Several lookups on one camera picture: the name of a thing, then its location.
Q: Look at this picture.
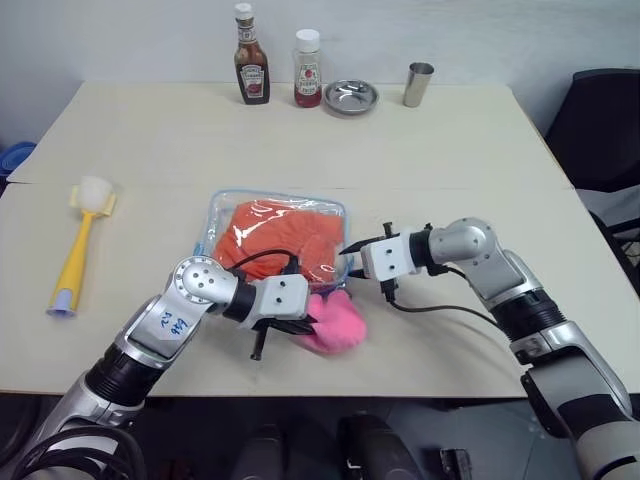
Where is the small dark block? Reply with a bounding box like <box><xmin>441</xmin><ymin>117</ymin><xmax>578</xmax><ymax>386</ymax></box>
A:
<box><xmin>438</xmin><ymin>446</ymin><xmax>472</xmax><ymax>480</ymax></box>

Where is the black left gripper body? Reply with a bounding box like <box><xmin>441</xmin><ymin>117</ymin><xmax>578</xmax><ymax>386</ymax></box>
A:
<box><xmin>249</xmin><ymin>318</ymin><xmax>282</xmax><ymax>362</ymax></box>

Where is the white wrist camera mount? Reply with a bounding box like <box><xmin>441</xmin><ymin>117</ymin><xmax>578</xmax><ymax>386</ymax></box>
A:
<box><xmin>253</xmin><ymin>275</ymin><xmax>312</xmax><ymax>322</ymax></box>
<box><xmin>360</xmin><ymin>233</ymin><xmax>415</xmax><ymax>281</ymax></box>

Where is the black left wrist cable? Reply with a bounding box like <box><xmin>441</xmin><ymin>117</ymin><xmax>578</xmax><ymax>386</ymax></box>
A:
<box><xmin>227</xmin><ymin>248</ymin><xmax>303</xmax><ymax>278</ymax></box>

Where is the round metal bowl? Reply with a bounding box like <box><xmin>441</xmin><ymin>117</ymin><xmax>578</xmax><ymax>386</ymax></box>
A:
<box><xmin>322</xmin><ymin>78</ymin><xmax>381</xmax><ymax>118</ymax></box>

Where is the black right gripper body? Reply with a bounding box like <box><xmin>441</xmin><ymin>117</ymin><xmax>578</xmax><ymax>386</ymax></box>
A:
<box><xmin>379</xmin><ymin>221</ymin><xmax>400</xmax><ymax>303</ymax></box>

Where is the metal cup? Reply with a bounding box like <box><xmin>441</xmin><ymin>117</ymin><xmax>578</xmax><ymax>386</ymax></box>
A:
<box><xmin>402</xmin><ymin>61</ymin><xmax>436</xmax><ymax>109</ymax></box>

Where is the blue plastic object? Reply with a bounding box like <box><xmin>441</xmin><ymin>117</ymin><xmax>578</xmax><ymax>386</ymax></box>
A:
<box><xmin>0</xmin><ymin>141</ymin><xmax>39</xmax><ymax>182</ymax></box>

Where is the black chair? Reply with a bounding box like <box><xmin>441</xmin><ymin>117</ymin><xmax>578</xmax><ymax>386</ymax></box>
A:
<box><xmin>543</xmin><ymin>68</ymin><xmax>640</xmax><ymax>304</ymax></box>

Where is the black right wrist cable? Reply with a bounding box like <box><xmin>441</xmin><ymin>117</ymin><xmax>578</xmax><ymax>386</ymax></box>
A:
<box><xmin>384</xmin><ymin>263</ymin><xmax>509</xmax><ymax>333</ymax></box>

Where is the pink cloth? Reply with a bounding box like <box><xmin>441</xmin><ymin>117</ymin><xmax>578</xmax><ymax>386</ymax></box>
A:
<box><xmin>293</xmin><ymin>289</ymin><xmax>369</xmax><ymax>357</ymax></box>

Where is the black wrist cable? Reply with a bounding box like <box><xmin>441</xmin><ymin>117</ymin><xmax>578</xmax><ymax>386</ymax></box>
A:
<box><xmin>384</xmin><ymin>263</ymin><xmax>509</xmax><ymax>333</ymax></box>
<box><xmin>227</xmin><ymin>248</ymin><xmax>303</xmax><ymax>278</ymax></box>

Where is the tall dark ketchup bottle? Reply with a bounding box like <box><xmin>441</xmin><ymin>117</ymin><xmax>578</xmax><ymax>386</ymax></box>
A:
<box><xmin>232</xmin><ymin>2</ymin><xmax>273</xmax><ymax>107</ymax></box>

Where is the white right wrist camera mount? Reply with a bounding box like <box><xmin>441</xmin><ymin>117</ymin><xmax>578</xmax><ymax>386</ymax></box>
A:
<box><xmin>360</xmin><ymin>233</ymin><xmax>415</xmax><ymax>281</ymax></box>

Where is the clear plastic pouch blue trim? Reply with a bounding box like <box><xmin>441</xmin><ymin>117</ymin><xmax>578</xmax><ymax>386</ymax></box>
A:
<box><xmin>192</xmin><ymin>188</ymin><xmax>352</xmax><ymax>297</ymax></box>

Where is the small clear ketchup bottle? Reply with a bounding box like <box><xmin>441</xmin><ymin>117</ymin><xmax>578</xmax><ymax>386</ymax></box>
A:
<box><xmin>293</xmin><ymin>28</ymin><xmax>324</xmax><ymax>109</ymax></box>

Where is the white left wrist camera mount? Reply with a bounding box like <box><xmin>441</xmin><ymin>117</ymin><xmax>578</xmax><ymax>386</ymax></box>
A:
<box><xmin>253</xmin><ymin>275</ymin><xmax>312</xmax><ymax>322</ymax></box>

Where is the orange cloth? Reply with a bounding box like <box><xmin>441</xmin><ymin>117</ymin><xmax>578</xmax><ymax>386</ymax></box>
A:
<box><xmin>213</xmin><ymin>199</ymin><xmax>347</xmax><ymax>284</ymax></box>

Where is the yellow brush with white sponge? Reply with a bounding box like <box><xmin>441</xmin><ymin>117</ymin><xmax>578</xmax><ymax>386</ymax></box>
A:
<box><xmin>45</xmin><ymin>174</ymin><xmax>122</xmax><ymax>319</ymax></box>

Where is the black looped cable bundle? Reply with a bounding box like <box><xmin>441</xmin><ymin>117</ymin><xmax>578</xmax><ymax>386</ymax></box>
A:
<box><xmin>8</xmin><ymin>423</ymin><xmax>147</xmax><ymax>480</ymax></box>

